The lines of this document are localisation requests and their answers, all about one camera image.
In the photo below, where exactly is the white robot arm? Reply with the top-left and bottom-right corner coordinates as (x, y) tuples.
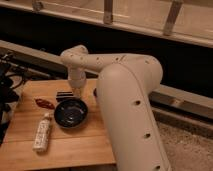
(60, 45), (172, 171)

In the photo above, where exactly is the black cables and equipment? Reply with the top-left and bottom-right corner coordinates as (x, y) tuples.
(0, 51), (34, 146)

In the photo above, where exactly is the red chili pepper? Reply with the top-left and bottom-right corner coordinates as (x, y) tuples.
(35, 99), (55, 109)

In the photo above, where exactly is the black rectangular block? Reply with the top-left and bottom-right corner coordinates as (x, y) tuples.
(56, 91), (73, 102)

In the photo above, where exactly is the wooden table board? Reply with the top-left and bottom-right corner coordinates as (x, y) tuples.
(0, 79), (115, 171)

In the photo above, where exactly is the white plastic bottle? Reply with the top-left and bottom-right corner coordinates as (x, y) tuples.
(33, 113), (52, 153)

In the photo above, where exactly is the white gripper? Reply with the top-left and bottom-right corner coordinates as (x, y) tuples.
(68, 68), (86, 98)

